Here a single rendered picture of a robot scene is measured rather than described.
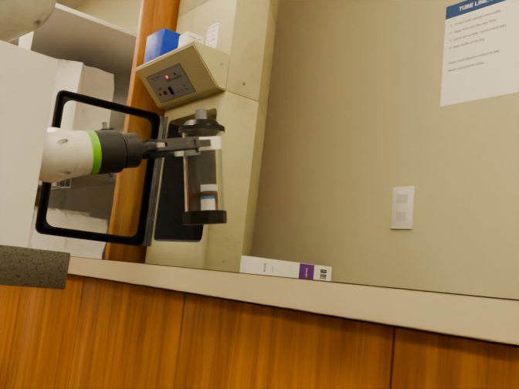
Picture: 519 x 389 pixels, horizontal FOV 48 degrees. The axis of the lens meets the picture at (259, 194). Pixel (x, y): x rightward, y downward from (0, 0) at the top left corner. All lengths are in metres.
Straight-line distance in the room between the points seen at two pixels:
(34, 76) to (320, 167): 1.24
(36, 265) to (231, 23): 1.10
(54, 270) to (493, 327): 0.44
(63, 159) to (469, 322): 0.83
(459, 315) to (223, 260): 0.97
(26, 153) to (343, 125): 1.24
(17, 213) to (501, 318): 0.52
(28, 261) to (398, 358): 0.41
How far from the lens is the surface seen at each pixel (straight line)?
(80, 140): 1.21
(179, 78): 1.64
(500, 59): 1.55
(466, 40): 1.62
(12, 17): 0.86
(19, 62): 0.74
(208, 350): 0.96
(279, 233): 1.93
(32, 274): 0.66
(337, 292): 0.71
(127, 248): 1.79
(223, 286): 0.89
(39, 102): 0.74
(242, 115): 1.57
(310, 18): 2.09
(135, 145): 1.26
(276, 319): 0.83
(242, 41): 1.63
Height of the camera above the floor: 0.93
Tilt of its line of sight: 8 degrees up
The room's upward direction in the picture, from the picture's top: 6 degrees clockwise
